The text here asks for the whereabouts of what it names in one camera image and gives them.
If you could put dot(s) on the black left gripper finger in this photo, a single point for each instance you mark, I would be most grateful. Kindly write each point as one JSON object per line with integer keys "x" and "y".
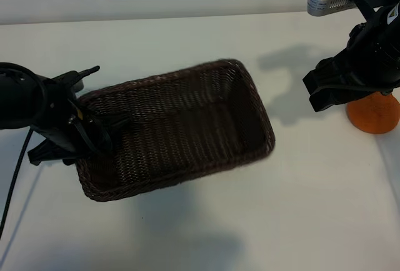
{"x": 50, "y": 154}
{"x": 118, "y": 125}

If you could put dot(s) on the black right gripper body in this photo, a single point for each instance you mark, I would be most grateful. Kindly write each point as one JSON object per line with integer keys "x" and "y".
{"x": 362, "y": 68}

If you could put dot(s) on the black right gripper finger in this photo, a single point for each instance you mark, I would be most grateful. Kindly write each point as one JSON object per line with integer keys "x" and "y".
{"x": 328, "y": 99}
{"x": 325, "y": 75}

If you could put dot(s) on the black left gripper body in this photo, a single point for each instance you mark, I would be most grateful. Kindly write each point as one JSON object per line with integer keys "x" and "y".
{"x": 65, "y": 121}

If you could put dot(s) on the orange fruit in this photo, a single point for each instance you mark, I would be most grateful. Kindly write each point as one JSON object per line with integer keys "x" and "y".
{"x": 372, "y": 118}

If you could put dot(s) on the dark brown woven basket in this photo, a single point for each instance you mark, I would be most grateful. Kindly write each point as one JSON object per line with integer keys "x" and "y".
{"x": 187, "y": 133}

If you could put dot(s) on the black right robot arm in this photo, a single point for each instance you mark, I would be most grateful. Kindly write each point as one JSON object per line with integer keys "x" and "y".
{"x": 390, "y": 33}

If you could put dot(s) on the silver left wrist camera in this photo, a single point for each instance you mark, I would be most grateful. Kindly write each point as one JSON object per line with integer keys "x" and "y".
{"x": 80, "y": 84}

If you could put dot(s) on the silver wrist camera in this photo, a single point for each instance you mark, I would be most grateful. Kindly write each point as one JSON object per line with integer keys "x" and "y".
{"x": 80, "y": 84}
{"x": 325, "y": 2}

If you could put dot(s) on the black left camera mount bracket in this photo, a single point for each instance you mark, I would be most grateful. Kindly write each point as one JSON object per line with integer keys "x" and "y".
{"x": 64, "y": 77}

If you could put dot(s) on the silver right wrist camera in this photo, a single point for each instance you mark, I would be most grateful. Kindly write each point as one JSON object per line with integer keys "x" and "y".
{"x": 325, "y": 2}

